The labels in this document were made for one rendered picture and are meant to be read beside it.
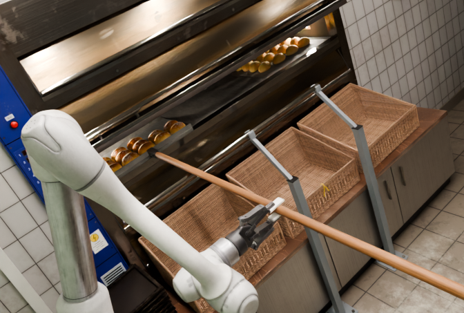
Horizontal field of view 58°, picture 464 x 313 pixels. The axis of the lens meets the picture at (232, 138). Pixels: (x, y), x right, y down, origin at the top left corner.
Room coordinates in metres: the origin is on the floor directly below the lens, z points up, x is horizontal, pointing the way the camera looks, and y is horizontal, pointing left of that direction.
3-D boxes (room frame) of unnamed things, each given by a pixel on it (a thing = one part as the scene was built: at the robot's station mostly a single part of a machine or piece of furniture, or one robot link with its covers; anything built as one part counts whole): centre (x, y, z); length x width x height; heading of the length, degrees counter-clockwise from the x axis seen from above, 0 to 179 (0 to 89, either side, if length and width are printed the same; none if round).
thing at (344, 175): (2.04, -0.23, 0.72); 0.56 x 0.49 x 0.28; 116
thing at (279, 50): (2.93, -0.42, 1.21); 0.61 x 0.48 x 0.06; 27
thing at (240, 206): (1.77, 0.30, 0.72); 0.56 x 0.49 x 0.28; 118
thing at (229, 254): (1.05, 0.16, 1.20); 0.09 x 0.06 x 0.09; 28
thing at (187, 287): (0.98, 0.24, 1.20); 0.16 x 0.13 x 0.11; 118
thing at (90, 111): (2.27, -0.10, 1.54); 1.79 x 0.11 x 0.19; 117
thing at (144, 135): (2.20, 0.50, 1.19); 0.55 x 0.36 x 0.03; 118
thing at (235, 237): (1.08, 0.09, 1.20); 0.09 x 0.07 x 0.08; 118
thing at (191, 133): (2.29, -0.09, 1.16); 1.80 x 0.06 x 0.04; 117
